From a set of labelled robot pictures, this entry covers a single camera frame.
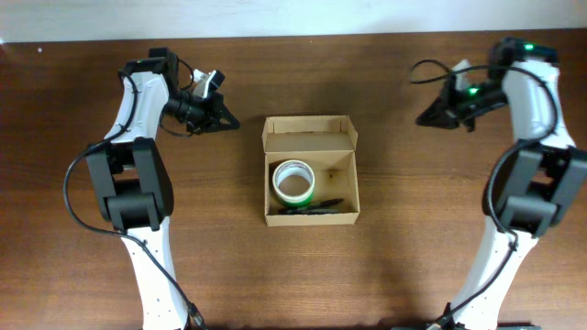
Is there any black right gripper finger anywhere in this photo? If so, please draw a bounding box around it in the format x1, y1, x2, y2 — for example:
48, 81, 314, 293
415, 107, 460, 129
425, 84, 454, 120

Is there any black slim pen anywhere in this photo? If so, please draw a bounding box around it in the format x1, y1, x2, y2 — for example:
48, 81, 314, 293
313, 198, 344, 208

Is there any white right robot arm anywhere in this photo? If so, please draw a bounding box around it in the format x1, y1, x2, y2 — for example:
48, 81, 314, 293
416, 38, 586, 329

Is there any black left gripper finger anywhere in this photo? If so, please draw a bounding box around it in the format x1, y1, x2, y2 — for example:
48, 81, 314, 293
199, 117, 240, 134
212, 93, 236, 119

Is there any dark grey pen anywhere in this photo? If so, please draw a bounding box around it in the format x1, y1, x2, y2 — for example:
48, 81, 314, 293
278, 207, 340, 215

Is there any beige masking tape roll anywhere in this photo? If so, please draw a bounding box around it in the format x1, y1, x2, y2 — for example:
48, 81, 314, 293
271, 159, 316, 195

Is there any green tape roll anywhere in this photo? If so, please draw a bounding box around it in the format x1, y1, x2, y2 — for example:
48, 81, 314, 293
276, 191, 314, 207

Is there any brown cardboard box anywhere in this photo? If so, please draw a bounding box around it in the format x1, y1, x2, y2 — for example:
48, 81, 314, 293
261, 115, 360, 226

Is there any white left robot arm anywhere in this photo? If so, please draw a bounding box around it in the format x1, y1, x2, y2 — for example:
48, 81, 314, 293
81, 48, 240, 329

